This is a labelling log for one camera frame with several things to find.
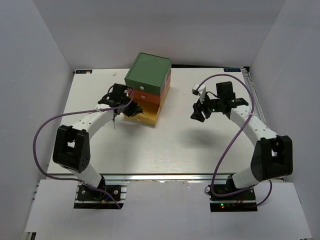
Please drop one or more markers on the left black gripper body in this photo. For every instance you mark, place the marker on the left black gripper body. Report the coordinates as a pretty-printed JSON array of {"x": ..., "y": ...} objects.
[{"x": 125, "y": 101}]

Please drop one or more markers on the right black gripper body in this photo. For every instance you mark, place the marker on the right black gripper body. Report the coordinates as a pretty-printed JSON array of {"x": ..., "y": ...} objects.
[{"x": 213, "y": 105}]

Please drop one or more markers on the yellow bottom drawer box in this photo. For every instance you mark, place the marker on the yellow bottom drawer box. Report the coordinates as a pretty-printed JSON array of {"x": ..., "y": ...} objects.
[{"x": 151, "y": 110}]

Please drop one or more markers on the green top drawer box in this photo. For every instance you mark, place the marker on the green top drawer box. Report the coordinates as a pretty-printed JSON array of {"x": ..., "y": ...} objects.
[{"x": 148, "y": 73}]

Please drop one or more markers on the orange drawer box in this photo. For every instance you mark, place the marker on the orange drawer box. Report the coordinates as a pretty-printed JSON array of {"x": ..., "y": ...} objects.
[{"x": 152, "y": 98}]

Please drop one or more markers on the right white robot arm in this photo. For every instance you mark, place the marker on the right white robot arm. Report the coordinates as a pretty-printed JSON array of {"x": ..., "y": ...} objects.
[{"x": 273, "y": 153}]

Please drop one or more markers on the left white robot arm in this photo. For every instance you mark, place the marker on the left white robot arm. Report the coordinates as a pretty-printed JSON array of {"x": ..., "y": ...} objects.
[{"x": 72, "y": 143}]

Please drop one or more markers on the right black logo sticker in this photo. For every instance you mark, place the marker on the right black logo sticker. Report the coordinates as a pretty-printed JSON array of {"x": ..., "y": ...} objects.
[{"x": 231, "y": 70}]

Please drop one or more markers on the black logo sticker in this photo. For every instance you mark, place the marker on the black logo sticker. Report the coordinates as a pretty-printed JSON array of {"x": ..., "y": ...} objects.
[
  {"x": 83, "y": 71},
  {"x": 231, "y": 70}
]

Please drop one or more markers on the left black logo sticker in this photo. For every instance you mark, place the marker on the left black logo sticker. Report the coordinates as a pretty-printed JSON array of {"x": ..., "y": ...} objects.
[{"x": 83, "y": 71}]

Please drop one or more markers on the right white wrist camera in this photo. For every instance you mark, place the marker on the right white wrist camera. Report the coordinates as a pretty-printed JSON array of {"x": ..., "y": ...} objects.
[{"x": 199, "y": 90}]

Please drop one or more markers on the aluminium right side rail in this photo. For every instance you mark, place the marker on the aluminium right side rail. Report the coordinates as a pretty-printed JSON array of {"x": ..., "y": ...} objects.
[{"x": 249, "y": 83}]

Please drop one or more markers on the aluminium rail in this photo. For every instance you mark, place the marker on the aluminium rail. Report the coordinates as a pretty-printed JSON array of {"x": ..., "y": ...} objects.
[
  {"x": 159, "y": 177},
  {"x": 249, "y": 83}
]

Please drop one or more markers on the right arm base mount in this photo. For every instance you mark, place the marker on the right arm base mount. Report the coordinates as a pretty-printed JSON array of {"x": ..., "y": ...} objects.
[{"x": 244, "y": 201}]

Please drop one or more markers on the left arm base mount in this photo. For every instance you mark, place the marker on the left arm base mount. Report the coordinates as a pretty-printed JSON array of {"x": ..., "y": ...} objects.
[{"x": 113, "y": 199}]

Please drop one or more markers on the aluminium front rail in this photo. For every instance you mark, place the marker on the aluminium front rail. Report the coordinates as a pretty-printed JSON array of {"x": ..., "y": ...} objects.
[{"x": 159, "y": 177}]

